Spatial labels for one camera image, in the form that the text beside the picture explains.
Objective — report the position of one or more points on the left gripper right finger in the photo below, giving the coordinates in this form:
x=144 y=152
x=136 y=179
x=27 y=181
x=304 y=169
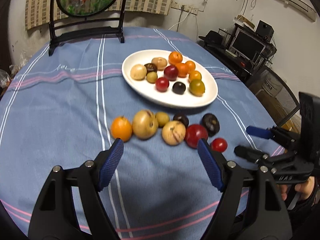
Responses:
x=228 y=177

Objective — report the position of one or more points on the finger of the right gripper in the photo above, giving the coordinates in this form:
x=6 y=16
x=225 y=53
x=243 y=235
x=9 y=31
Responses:
x=265 y=132
x=257 y=157

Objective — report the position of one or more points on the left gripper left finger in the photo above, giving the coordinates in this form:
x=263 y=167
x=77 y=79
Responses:
x=90 y=178

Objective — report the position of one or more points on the red cherry tomato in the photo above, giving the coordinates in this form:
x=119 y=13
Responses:
x=219 y=145

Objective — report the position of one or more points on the small orange fruit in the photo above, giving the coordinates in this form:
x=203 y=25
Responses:
x=121 y=128

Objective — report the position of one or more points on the large red tomato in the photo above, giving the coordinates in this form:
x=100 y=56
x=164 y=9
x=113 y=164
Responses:
x=194 y=133

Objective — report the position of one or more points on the dark brown passion fruit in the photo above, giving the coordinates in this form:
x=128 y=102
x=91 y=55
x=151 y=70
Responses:
x=211 y=124

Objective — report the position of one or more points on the pale striped melon fruit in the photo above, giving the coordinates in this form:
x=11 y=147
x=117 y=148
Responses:
x=173 y=133

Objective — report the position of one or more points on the large yellow speckled fruit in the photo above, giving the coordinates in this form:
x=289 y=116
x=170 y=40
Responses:
x=144 y=124

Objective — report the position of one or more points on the dark purple plum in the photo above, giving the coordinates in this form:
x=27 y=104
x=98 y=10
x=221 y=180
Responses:
x=179 y=88

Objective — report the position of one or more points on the small orange tomato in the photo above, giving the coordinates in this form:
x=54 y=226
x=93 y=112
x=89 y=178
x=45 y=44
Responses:
x=191 y=65
x=194 y=75

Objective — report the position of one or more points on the large orange fruit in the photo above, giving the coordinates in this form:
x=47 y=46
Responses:
x=183 y=69

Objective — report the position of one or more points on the person's right hand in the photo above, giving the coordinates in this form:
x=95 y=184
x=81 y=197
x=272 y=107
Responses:
x=305 y=189

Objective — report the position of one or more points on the black mesh chair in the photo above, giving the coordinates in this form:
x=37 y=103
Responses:
x=274 y=94

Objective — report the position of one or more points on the blue striped tablecloth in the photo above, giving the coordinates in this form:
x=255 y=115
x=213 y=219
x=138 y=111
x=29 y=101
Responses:
x=59 y=110

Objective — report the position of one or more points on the dark purple fruit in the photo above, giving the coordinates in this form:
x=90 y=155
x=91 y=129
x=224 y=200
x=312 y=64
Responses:
x=181 y=118

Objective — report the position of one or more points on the black media shelf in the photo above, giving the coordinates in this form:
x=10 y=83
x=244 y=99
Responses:
x=218 y=43

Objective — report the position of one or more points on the computer monitor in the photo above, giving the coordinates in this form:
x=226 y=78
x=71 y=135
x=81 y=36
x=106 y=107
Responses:
x=247 y=45

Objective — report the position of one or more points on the small orange tomato on plate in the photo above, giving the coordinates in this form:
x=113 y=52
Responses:
x=194 y=75

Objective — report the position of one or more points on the white round plate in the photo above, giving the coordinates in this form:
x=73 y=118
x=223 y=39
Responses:
x=169 y=98

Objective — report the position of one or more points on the black speaker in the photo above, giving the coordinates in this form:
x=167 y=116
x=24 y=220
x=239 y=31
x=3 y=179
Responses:
x=265 y=31

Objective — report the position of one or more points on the pale speckled fruit on plate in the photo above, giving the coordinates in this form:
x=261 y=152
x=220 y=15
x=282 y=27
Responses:
x=138 y=72

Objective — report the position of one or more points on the small yellow-green fruit on plate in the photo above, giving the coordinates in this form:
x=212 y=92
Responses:
x=152 y=77

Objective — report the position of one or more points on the dark red fruit on plate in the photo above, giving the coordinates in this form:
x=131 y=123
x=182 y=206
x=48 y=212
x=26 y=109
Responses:
x=171 y=73

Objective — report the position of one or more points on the dark brown fruit on plate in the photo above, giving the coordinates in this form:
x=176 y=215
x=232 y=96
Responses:
x=150 y=67

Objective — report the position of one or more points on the orange tangerine on plate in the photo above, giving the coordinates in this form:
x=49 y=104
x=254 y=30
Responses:
x=175 y=58

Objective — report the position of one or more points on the beige round fruit on plate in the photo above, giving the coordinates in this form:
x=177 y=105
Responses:
x=160 y=62

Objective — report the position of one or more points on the round goldfish screen ornament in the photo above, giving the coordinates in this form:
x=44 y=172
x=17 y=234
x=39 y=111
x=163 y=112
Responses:
x=108 y=31

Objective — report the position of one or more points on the wall power strip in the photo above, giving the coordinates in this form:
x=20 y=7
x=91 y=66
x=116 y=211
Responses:
x=184 y=7

